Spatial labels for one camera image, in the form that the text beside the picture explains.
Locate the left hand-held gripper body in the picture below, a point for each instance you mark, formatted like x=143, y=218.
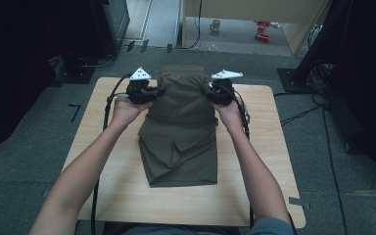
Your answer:
x=137, y=89

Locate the black cabinet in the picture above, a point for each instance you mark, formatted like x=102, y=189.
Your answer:
x=117, y=23

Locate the person's right hand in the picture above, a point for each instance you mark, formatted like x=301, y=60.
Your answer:
x=231, y=116

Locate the black angled floor tape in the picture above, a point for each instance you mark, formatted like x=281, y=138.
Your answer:
x=75, y=111

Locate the person's left hand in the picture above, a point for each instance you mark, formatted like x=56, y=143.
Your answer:
x=125, y=111

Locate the olive green shorts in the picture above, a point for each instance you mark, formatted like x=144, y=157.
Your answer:
x=179, y=147

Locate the red toy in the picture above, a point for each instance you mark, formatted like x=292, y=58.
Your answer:
x=262, y=37
x=262, y=24

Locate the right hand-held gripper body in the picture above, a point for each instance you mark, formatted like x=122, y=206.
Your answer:
x=225, y=89

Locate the black floor tape strip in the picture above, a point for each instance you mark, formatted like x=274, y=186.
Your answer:
x=130, y=46
x=145, y=45
x=169, y=48

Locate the grey floor tape piece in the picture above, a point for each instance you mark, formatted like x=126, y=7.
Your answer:
x=46, y=193
x=298, y=202

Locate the dark curtain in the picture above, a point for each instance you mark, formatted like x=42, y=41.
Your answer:
x=365, y=71

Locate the beige mug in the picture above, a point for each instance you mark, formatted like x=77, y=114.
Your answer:
x=215, y=25

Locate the black stand base plate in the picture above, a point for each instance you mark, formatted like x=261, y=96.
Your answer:
x=290, y=80
x=75, y=75

